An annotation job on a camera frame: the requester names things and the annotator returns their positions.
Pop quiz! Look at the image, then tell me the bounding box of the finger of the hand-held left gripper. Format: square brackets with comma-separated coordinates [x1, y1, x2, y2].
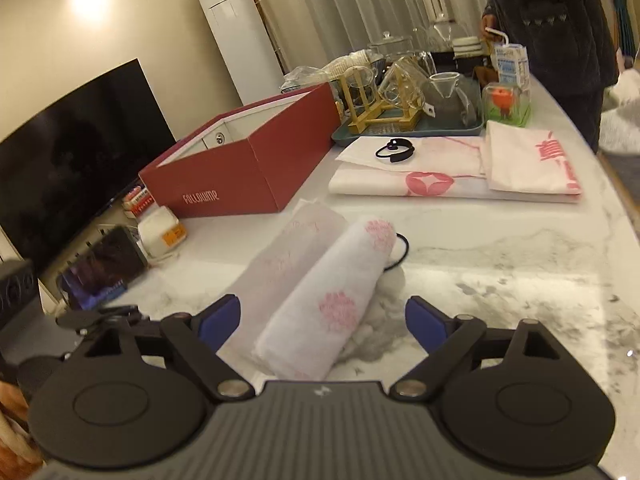
[55, 303, 144, 336]

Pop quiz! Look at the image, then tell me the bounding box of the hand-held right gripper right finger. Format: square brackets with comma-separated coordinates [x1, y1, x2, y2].
[389, 295, 562, 403]

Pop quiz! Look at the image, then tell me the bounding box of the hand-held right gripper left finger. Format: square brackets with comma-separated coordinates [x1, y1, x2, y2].
[81, 294, 256, 403]

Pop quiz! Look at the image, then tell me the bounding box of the black rubber band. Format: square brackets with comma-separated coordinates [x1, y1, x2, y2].
[382, 232, 411, 273]

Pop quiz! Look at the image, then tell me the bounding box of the white pink-printed shopping bag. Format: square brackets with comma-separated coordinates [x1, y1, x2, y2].
[235, 199, 398, 382]

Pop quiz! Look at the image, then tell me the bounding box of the large white pink folded bag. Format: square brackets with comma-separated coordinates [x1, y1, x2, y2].
[327, 135, 583, 204]

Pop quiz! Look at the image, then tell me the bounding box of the small folded bag red print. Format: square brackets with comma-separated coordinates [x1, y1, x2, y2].
[482, 120, 583, 196]

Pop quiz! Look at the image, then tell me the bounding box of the clear plastic bag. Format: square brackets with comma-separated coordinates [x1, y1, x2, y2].
[280, 50, 381, 93]

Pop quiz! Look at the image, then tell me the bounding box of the smartphone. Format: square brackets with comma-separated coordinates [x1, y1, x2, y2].
[56, 225, 150, 313]

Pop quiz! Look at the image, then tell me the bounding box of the white orange power cube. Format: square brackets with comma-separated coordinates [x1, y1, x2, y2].
[136, 206, 188, 261]

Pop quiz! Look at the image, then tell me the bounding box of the red white small box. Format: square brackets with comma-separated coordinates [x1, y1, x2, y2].
[122, 185, 157, 218]

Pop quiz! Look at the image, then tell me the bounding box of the black television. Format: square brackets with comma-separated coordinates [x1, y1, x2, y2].
[0, 58, 177, 273]

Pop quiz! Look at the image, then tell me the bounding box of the red cardboard box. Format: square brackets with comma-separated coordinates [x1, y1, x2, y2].
[138, 81, 343, 218]

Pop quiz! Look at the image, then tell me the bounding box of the glass coffee server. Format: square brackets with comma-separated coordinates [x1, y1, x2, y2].
[422, 72, 483, 128]

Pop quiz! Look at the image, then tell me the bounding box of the orange toy in clear box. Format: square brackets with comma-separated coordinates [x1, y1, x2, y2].
[481, 84, 532, 128]

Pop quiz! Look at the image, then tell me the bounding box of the glass cup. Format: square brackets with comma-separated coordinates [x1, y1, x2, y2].
[340, 65, 381, 111]
[380, 55, 431, 106]

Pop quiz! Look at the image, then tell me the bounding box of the milk carton with straw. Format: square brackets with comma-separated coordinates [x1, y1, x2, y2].
[482, 27, 531, 88]

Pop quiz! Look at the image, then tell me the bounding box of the glass lidded jar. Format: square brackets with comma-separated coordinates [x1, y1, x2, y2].
[367, 31, 416, 61]

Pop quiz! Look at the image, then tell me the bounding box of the striped mug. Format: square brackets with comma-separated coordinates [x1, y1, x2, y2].
[452, 35, 491, 58]

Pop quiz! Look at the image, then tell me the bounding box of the white tower air conditioner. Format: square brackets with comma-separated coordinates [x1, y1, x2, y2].
[193, 0, 291, 107]

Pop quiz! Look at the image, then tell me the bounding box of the glass teapot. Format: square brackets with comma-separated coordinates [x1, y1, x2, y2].
[415, 12, 466, 53]

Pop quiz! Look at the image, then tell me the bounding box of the white sheer curtain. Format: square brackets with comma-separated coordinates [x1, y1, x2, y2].
[235, 0, 493, 73]

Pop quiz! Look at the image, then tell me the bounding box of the blue curtain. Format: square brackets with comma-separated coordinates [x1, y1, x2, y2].
[597, 0, 638, 61]

